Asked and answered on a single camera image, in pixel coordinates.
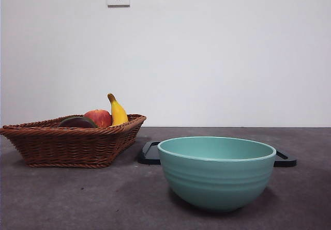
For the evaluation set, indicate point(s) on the dark red plum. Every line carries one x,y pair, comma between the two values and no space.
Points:
75,123

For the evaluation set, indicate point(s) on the yellow banana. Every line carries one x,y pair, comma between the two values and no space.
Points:
117,113

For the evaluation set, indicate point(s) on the teal ceramic bowl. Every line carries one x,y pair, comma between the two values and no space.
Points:
214,183

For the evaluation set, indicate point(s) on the dark rectangular tray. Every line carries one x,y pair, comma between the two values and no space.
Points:
148,155

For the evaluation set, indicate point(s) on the red apple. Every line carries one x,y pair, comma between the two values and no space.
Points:
101,117

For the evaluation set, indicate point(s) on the green fruit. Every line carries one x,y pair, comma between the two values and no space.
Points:
90,121

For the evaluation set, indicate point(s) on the brown wicker basket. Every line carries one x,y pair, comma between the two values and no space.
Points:
64,147

